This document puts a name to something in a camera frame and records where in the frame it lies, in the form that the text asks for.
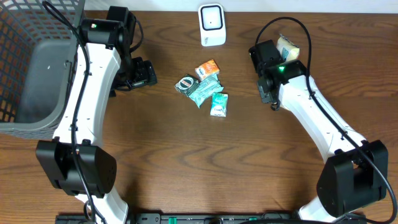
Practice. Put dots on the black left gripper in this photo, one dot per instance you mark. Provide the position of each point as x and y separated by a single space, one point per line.
144 73

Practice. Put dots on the yellow white snack bag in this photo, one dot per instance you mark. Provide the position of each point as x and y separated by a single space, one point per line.
287 49

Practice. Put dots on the green Zam-Buk tin box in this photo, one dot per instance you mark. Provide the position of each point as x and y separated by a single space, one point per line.
187 85

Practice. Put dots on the orange white small box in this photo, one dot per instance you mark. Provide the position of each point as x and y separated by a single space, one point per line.
207 69

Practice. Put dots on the teal snack packet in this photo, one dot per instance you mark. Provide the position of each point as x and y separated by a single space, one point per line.
206 89

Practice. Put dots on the small teal tissue packet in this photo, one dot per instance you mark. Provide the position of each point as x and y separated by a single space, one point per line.
219 105

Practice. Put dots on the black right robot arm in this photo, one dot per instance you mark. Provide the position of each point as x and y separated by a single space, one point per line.
354 168

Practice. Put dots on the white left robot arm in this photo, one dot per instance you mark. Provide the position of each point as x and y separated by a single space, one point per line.
74 160

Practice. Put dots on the white barcode scanner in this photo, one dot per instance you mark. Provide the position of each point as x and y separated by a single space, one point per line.
212 25

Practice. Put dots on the black plastic mesh basket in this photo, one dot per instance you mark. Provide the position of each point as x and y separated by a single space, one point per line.
38 57

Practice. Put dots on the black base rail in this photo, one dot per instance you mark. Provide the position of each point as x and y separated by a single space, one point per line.
156 218

